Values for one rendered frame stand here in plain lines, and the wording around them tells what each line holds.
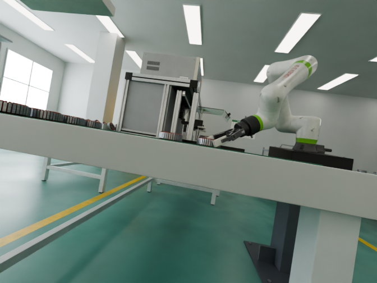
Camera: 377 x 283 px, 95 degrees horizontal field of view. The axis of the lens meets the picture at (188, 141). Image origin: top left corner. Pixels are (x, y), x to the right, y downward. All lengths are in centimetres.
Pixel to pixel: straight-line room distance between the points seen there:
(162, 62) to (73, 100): 761
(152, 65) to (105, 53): 425
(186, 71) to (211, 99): 557
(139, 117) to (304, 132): 110
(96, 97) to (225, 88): 435
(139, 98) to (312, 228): 100
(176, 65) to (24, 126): 104
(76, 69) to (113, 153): 884
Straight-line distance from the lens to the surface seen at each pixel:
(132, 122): 109
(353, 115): 829
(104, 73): 529
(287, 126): 146
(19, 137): 34
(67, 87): 906
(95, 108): 517
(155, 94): 108
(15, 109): 74
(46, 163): 279
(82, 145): 27
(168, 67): 126
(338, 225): 32
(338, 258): 34
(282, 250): 148
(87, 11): 88
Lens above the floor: 75
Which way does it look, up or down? 1 degrees up
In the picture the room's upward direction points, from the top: 9 degrees clockwise
